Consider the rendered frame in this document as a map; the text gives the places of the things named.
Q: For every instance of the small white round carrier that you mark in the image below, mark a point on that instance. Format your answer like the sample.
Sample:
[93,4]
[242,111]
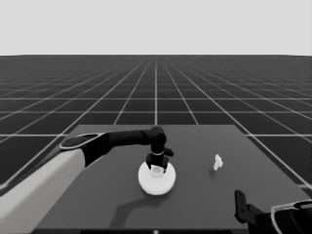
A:
[157,172]

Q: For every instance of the large thick white disc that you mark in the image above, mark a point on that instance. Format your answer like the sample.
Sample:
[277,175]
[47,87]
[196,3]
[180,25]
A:
[156,185]

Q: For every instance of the small white T-shaped piece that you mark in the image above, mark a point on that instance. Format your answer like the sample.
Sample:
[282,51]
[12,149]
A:
[217,163]

